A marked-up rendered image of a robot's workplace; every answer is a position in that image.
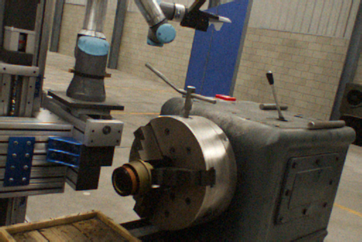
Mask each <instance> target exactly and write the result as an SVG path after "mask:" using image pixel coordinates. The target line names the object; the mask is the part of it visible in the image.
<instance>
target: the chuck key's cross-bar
mask: <svg viewBox="0 0 362 242"><path fill-rule="evenodd" d="M145 66H147V68H148V69H150V70H151V71H153V73H155V74H156V75H158V76H159V78H162V80H163V81H165V82H166V83H167V84H168V85H169V86H171V87H172V88H173V89H175V90H176V91H177V92H179V93H181V94H182V95H186V93H187V92H186V91H185V90H182V89H180V88H179V87H178V86H176V85H175V84H174V83H173V82H172V81H170V80H169V79H168V78H165V76H164V75H162V74H161V73H160V72H159V71H157V70H156V69H154V68H153V66H151V65H150V64H149V63H145ZM191 97H192V98H196V99H199V100H202V101H206V102H208V103H211V104H216V100H214V99H212V98H207V97H205V96H201V95H197V94H195V93H191Z"/></svg>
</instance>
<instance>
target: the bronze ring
mask: <svg viewBox="0 0 362 242"><path fill-rule="evenodd" d="M150 168H153V167H152V165H150V164H149V163H147V162H144V161H142V160H141V159H133V160H131V161H130V162H128V163H124V165H122V166H120V167H118V168H116V169H114V171H113V172H112V186H113V188H114V189H115V192H116V193H117V194H118V195H120V196H121V197H127V196H130V195H131V196H134V195H138V194H140V195H144V194H146V193H147V192H148V191H149V190H150V188H151V185H152V177H151V172H150Z"/></svg>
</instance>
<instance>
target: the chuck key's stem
mask: <svg viewBox="0 0 362 242"><path fill-rule="evenodd" d="M195 89H196V88H195V87H193V86H188V88H187V93H186V97H185V106H184V109H185V113H184V117H183V118H188V117H189V112H190V110H191V109H192V104H193V101H194V98H192V97H191V93H194V92H195Z"/></svg>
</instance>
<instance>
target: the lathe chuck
mask: <svg viewBox="0 0 362 242"><path fill-rule="evenodd" d="M180 116H184V115H159V116H156V117H154V118H151V119H150V122H151V126H152V128H153V132H154V133H155V136H156V139H157V142H158V144H159V147H160V150H161V151H162V155H163V156H167V157H169V159H168V160H167V161H165V162H163V163H162V164H156V165H152V167H153V168H165V167H171V166H175V167H180V168H195V169H200V170H205V171H209V170H211V167H212V169H213V170H214V184H213V185H212V187H211V186H210V185H195V186H191V187H190V186H186V185H171V186H170V188H169V189H162V193H161V194H160V197H159V199H158V201H157V203H156V206H155V208H154V210H153V214H152V215H151V218H150V220H149V221H150V222H151V223H152V224H154V225H155V226H156V227H159V228H160V229H163V230H169V231H175V230H181V229H185V228H187V227H191V226H195V225H197V224H203V223H205V222H206V221H208V220H210V219H211V218H213V217H214V215H216V214H217V212H218V211H219V210H220V209H221V207H222V205H223V202H224V200H225V199H226V195H227V192H228V187H229V162H228V157H227V154H226V150H225V148H224V146H223V142H222V141H221V139H220V137H219V136H218V135H217V133H216V132H215V131H214V129H213V128H212V127H211V126H210V125H208V124H207V123H206V122H205V121H203V120H201V119H199V118H197V117H194V116H191V115H189V118H191V119H187V118H183V117H180ZM207 213H210V215H209V216H208V217H207V218H205V219H203V220H201V221H200V219H201V218H202V217H203V216H204V215H206V214H207Z"/></svg>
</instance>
